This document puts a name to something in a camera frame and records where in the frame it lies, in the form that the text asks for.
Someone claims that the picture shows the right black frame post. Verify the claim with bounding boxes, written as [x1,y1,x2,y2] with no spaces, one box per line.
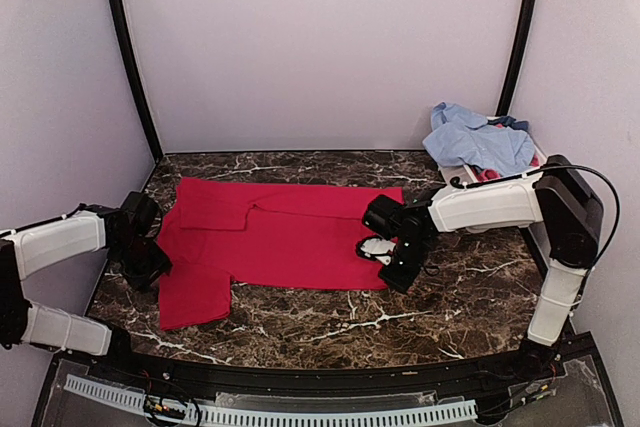
[495,0,536,117]

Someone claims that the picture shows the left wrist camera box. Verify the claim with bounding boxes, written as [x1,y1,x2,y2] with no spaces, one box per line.
[121,191,160,236]

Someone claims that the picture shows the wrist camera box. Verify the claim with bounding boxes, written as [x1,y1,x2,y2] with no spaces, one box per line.
[121,191,160,236]
[362,194,404,240]

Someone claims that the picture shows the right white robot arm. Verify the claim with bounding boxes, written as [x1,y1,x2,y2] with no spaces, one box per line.
[358,155,611,381]

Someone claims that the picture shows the left electronics board with wires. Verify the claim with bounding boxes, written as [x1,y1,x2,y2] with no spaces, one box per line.
[135,370,202,426]

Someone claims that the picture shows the electronics board with wires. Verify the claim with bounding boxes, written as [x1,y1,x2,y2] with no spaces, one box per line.
[135,370,202,426]
[508,377,559,412]

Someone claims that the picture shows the red t-shirt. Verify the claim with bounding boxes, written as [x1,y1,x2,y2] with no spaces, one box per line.
[158,178,403,331]

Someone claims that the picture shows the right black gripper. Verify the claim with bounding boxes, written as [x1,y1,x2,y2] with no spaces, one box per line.
[377,237,430,294]

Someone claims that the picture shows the white plastic laundry bin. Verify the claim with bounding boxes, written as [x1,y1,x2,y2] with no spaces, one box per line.
[436,121,541,182]

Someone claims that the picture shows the dark blue garment in bin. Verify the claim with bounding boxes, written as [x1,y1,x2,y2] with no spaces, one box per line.
[488,116,529,132]

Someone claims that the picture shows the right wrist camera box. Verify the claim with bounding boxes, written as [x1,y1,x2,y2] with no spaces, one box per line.
[362,194,404,240]

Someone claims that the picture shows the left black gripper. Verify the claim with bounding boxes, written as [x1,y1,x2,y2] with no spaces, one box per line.
[110,235,171,294]

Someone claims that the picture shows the pink garment in bin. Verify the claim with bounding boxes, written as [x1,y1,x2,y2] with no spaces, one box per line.
[471,155,540,182]

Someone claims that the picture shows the white slotted cable duct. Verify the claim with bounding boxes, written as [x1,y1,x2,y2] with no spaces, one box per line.
[63,375,477,427]

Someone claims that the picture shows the right electronics board with wires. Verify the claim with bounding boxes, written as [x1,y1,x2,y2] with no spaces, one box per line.
[508,377,559,412]

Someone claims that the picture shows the black frame post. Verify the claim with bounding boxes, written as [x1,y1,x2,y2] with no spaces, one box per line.
[495,0,536,117]
[108,0,164,164]

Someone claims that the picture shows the left black frame post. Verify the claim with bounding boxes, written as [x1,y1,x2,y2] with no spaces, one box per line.
[108,0,164,164]

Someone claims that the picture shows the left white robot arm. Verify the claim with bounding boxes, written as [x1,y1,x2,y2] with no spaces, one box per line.
[1,204,172,383]

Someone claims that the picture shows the light blue shirt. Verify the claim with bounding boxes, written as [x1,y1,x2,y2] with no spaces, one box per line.
[422,102,536,177]

